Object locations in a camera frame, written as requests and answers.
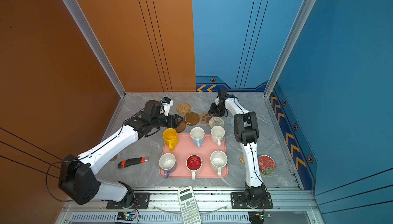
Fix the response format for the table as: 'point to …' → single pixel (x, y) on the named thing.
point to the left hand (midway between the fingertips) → (179, 116)
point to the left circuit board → (126, 216)
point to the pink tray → (184, 148)
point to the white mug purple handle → (167, 162)
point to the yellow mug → (170, 135)
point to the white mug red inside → (194, 164)
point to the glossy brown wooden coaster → (192, 118)
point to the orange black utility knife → (124, 163)
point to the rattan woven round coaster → (183, 108)
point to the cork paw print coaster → (204, 117)
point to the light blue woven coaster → (232, 120)
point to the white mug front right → (218, 160)
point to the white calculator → (189, 205)
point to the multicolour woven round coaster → (215, 121)
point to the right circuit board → (256, 217)
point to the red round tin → (266, 164)
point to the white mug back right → (217, 133)
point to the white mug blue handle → (197, 134)
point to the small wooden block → (242, 159)
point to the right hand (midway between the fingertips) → (210, 113)
